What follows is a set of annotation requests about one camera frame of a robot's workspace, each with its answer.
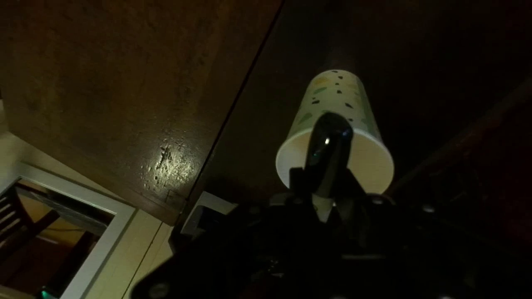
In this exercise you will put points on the dark wooden secretary desk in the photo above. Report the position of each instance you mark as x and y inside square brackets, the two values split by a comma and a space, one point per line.
[138, 83]

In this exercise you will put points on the white patterned paper cup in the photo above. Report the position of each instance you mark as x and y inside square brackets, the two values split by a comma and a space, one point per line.
[337, 100]

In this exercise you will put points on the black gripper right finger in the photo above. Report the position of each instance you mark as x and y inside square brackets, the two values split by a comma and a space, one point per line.
[359, 188]

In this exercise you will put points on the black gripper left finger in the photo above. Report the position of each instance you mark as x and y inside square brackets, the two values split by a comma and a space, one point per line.
[302, 184]

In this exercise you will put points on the white frame panel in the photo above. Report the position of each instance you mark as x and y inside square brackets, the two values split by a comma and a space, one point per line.
[105, 221]

